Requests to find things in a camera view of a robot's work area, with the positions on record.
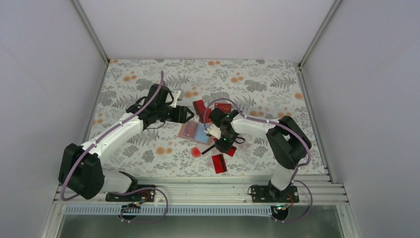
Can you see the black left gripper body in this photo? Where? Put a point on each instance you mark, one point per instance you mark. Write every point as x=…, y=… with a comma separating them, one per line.
x=178, y=118

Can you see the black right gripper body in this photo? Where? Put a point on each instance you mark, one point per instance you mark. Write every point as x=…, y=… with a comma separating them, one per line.
x=229, y=140

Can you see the red VIP card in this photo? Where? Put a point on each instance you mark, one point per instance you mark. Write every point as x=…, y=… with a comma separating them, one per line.
x=225, y=107

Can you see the red card pair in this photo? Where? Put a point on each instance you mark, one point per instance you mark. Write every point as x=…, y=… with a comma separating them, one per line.
x=201, y=111

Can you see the tan leather card holder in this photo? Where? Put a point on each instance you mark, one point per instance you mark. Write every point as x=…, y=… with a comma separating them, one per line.
x=200, y=136

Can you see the red card black stripe bottom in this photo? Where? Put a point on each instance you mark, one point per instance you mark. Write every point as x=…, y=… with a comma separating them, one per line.
x=219, y=163

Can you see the red card black stripe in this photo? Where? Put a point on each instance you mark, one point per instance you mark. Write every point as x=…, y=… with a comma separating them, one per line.
x=231, y=151
x=219, y=163

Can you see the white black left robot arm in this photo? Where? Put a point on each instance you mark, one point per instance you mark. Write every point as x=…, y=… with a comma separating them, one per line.
x=81, y=167

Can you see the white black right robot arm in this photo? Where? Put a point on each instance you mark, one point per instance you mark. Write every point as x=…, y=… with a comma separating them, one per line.
x=290, y=146

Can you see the white card black stripe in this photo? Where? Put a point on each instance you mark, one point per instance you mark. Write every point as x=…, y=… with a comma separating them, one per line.
x=203, y=151

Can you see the red card black stripe right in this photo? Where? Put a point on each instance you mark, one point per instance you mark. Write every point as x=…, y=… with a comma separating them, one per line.
x=231, y=151

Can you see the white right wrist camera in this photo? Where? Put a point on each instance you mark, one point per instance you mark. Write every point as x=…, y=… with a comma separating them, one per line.
x=213, y=130

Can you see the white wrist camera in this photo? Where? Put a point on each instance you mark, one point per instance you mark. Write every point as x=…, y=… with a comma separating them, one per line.
x=176, y=96
x=213, y=130

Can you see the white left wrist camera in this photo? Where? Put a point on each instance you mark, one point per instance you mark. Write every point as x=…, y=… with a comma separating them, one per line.
x=176, y=96

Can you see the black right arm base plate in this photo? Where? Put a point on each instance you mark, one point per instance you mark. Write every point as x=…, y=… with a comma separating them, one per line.
x=266, y=194

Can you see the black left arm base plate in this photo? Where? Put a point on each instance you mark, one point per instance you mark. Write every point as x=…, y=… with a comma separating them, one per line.
x=138, y=193

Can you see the aluminium corner post left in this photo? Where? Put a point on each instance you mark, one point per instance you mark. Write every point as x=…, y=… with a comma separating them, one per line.
x=86, y=22

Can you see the aluminium corner post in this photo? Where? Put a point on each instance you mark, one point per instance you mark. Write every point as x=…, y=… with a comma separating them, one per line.
x=325, y=23
x=86, y=22

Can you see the white perforated cable duct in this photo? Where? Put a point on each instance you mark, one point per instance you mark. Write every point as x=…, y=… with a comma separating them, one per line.
x=172, y=210

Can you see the aluminium front rail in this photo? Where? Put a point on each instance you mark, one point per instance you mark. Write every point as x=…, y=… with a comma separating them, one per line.
x=235, y=191

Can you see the aluminium corner post right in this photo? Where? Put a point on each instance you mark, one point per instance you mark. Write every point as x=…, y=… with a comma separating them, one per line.
x=325, y=23

